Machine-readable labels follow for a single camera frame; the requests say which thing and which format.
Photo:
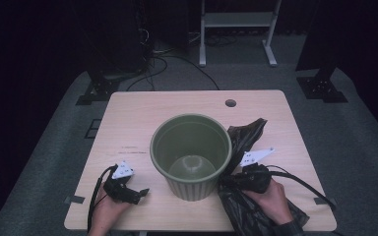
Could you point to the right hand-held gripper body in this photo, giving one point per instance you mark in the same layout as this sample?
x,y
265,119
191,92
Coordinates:
x,y
254,180

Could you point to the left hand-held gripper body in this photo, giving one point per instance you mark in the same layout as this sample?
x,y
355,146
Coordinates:
x,y
121,190

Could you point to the black plastic garbage bag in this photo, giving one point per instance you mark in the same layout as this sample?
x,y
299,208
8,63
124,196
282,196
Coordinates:
x,y
239,209

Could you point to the green plastic trash bin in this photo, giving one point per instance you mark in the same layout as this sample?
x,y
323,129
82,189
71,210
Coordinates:
x,y
190,190

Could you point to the person's left hand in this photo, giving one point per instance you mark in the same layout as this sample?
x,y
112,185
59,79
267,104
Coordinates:
x,y
106,211

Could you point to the person's right hand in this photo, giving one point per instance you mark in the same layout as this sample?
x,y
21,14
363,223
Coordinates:
x,y
274,203

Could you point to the grey tape strip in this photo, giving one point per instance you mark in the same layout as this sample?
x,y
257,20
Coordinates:
x,y
323,200
75,199

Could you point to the black stand base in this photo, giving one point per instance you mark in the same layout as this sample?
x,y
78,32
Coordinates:
x,y
98,90
321,88

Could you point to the white metal stand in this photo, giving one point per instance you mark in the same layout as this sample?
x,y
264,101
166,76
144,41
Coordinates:
x,y
238,19

